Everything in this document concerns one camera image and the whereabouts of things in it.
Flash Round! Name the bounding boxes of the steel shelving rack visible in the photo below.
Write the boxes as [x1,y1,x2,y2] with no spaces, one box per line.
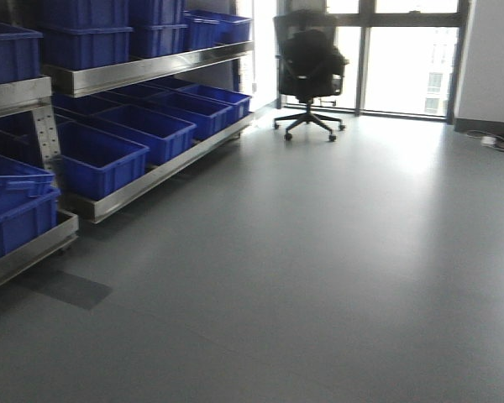
[43,41,254,223]
[0,76,79,286]

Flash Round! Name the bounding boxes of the blue crate top near left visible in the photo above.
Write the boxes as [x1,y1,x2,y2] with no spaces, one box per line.
[0,23,43,84]

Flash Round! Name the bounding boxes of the cables on floor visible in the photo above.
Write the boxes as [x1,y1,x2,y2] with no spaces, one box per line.
[464,128,504,154]

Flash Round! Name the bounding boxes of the steel shelving rack far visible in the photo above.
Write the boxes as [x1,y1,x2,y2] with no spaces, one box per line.
[43,41,254,223]

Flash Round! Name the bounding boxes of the black office chair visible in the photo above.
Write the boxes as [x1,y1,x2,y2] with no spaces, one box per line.
[273,9,349,142]

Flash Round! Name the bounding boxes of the steel shelving rack near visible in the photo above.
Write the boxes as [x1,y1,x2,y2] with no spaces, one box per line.
[0,76,79,286]

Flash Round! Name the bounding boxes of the blue bin lower shelf front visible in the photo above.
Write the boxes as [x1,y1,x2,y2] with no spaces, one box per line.
[57,122,149,201]

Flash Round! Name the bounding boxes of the blue crate top far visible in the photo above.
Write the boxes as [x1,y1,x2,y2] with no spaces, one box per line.
[183,9,252,50]

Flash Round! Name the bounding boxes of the blue crate top stacked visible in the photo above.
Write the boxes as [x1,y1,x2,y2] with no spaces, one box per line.
[36,0,133,71]

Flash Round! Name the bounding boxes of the blue crate top middle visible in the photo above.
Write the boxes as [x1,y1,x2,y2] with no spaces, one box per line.
[129,0,186,59]

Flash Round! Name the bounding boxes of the blue bin shelf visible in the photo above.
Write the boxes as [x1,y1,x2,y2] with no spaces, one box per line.
[145,92,232,140]
[88,104,197,165]
[178,84,251,125]
[57,122,149,201]

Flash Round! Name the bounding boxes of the blue bin near front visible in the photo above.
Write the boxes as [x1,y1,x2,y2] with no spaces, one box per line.
[0,155,60,258]

